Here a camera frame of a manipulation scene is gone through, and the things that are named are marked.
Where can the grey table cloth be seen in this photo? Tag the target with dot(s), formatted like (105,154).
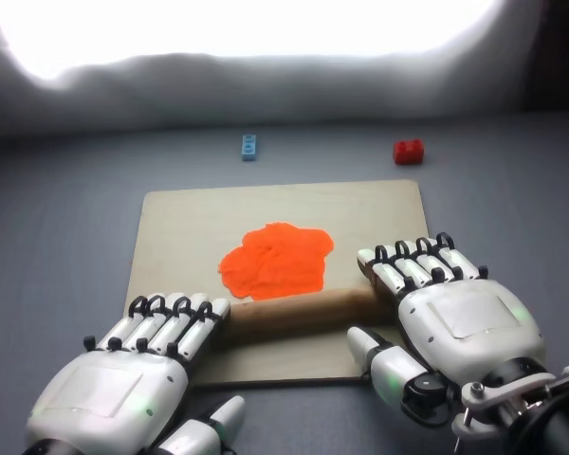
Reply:
(52,199)

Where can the light wooden board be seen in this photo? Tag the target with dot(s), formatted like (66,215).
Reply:
(284,208)

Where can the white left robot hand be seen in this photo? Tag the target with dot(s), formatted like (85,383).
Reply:
(104,393)

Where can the orange play dough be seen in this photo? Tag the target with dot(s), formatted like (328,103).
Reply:
(275,260)

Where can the light blue toy brick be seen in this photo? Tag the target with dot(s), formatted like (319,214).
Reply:
(250,149)

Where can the wooden rolling pin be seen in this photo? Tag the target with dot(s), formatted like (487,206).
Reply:
(303,310)

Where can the red toy brick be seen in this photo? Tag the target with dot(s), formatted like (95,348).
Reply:
(408,152)

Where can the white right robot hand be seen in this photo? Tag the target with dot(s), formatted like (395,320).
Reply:
(469,322)

